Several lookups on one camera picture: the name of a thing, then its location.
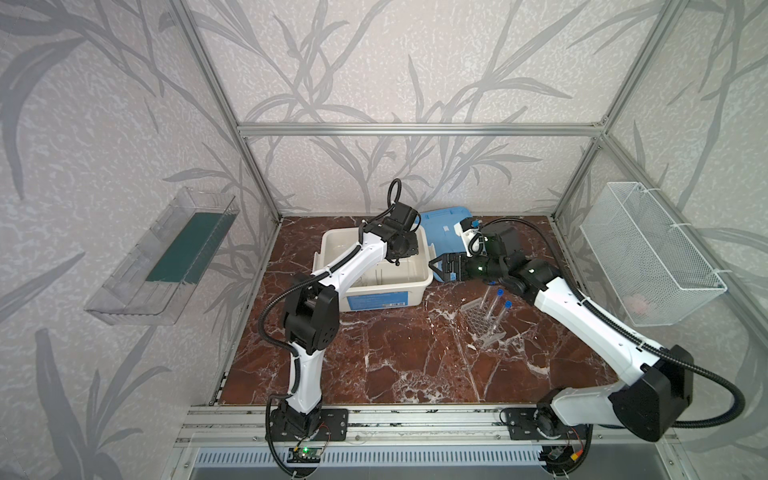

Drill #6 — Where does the blue capped test tube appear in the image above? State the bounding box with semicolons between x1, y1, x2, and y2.
494;300;513;328
485;288;504;320

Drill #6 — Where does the blue plastic lid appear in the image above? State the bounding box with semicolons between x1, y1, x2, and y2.
421;207;472;263

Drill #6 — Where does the white plastic tub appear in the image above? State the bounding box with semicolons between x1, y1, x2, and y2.
313;227;434;312

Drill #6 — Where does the clear test tube rack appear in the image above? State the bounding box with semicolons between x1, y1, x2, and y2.
459;298;504;350

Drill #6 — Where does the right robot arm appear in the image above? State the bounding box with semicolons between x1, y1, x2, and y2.
429;217;746;442

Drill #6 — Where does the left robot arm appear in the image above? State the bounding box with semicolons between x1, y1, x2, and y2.
257;178;420;440

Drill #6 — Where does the green circuit board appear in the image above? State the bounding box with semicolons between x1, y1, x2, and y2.
286;446;324;464

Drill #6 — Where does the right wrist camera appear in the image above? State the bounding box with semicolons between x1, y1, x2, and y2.
454;217;481;256

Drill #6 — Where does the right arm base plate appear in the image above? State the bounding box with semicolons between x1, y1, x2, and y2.
499;407;558;441

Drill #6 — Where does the white wire mesh basket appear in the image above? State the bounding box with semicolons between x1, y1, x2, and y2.
580;182;728;327

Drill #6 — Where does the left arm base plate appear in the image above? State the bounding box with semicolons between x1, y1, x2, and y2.
268;408;349;442

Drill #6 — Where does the clear acrylic wall shelf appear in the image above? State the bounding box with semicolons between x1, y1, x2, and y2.
84;187;240;326

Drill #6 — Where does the aluminium frame rail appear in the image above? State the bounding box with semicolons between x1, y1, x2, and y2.
173;403;667;448

